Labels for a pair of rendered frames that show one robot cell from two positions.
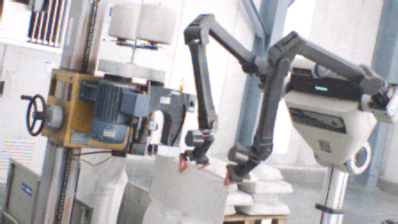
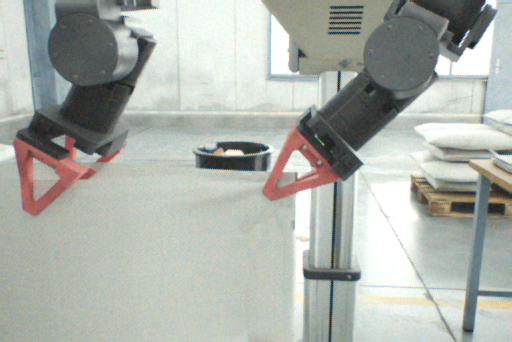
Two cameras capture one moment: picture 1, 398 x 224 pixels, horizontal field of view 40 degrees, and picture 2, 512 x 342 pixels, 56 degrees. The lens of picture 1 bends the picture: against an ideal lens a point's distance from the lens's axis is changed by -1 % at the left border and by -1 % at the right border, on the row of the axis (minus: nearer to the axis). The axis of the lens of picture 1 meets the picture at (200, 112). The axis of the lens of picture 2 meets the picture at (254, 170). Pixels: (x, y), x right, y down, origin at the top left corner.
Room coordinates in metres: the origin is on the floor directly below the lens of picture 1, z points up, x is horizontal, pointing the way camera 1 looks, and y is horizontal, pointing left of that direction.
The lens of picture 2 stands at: (1.87, 0.21, 1.15)
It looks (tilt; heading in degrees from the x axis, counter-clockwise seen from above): 13 degrees down; 315
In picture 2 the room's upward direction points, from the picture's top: straight up
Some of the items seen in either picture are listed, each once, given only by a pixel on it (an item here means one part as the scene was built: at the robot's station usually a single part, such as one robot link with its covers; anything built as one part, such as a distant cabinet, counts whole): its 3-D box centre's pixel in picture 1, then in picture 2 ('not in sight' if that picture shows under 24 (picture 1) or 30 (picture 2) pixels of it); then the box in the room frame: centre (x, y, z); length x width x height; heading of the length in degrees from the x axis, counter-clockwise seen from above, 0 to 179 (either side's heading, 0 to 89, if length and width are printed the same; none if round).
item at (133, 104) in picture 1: (134, 107); not in sight; (2.24, 0.27, 1.25); 0.10 x 0.08 x 0.12; 155
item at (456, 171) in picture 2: not in sight; (469, 170); (3.27, -3.50, 0.33); 0.66 x 0.43 x 0.13; 40
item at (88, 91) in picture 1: (97, 92); not in sight; (2.33, 0.45, 1.27); 0.12 x 0.09 x 0.09; 130
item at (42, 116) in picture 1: (35, 115); not in sight; (2.30, 0.68, 1.13); 0.18 x 0.11 x 0.18; 40
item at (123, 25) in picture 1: (124, 21); not in sight; (2.59, 0.43, 1.61); 0.15 x 0.14 x 0.17; 40
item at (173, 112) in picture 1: (148, 109); not in sight; (2.73, 0.26, 1.21); 0.30 x 0.25 x 0.30; 40
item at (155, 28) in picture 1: (156, 24); not in sight; (2.39, 0.26, 1.61); 0.17 x 0.17 x 0.17
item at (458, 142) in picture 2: not in sight; (469, 138); (3.30, -3.53, 0.57); 0.66 x 0.42 x 0.13; 33
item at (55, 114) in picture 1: (51, 116); not in sight; (2.35, 0.63, 1.14); 0.11 x 0.06 x 0.11; 40
